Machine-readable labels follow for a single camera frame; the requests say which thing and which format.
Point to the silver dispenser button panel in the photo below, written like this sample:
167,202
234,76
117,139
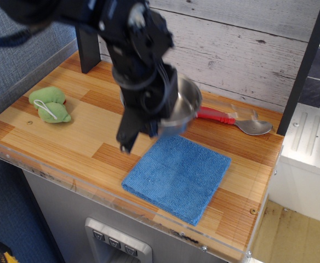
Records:
111,245

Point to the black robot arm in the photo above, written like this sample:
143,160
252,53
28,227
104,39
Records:
136,38

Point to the black left frame post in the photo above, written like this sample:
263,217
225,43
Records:
88,48

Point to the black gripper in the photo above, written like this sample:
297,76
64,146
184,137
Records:
146,102

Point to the green plush toy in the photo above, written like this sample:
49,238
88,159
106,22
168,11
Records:
50,105

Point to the blue folded cloth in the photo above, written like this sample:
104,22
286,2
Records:
178,176

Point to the red handled metal spoon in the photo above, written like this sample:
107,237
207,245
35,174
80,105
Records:
249,127

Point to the yellow object at corner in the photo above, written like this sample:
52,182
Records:
8,259

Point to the clear acrylic table edge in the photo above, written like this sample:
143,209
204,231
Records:
228,224

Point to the white ribbed appliance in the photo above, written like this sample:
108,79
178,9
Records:
296,182

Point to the stainless steel tea pan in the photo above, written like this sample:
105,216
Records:
188,104

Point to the black frame post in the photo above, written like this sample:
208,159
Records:
88,48
309,56

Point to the black right frame post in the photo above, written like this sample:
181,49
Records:
309,56

